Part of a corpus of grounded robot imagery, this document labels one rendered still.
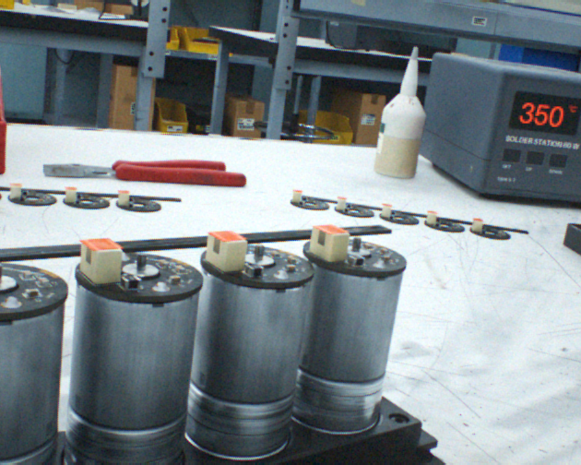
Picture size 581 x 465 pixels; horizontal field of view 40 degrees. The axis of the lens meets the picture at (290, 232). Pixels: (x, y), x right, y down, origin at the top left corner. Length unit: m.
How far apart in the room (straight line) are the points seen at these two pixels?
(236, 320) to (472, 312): 0.21
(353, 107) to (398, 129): 4.27
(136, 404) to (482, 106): 0.48
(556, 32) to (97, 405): 3.19
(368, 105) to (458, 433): 4.62
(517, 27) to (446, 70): 2.51
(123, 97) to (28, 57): 0.62
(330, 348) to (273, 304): 0.03
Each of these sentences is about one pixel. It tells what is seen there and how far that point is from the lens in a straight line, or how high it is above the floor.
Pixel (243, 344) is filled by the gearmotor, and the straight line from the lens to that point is 0.17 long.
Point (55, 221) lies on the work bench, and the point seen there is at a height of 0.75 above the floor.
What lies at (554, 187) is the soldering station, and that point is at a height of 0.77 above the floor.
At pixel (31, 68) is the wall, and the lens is 4.65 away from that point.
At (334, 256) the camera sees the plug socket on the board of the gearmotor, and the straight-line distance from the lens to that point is 0.18.
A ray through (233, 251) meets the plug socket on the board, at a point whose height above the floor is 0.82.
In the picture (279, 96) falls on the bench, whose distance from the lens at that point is 2.78.
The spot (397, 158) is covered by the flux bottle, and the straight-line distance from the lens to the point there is 0.63.
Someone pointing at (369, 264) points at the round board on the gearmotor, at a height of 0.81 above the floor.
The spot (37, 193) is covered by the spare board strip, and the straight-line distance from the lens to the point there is 0.46.
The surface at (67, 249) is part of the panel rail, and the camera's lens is 0.17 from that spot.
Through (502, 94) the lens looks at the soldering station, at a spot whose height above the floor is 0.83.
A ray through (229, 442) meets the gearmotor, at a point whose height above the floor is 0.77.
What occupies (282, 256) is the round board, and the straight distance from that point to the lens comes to 0.18.
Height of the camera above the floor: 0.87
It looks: 16 degrees down
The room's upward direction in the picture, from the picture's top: 8 degrees clockwise
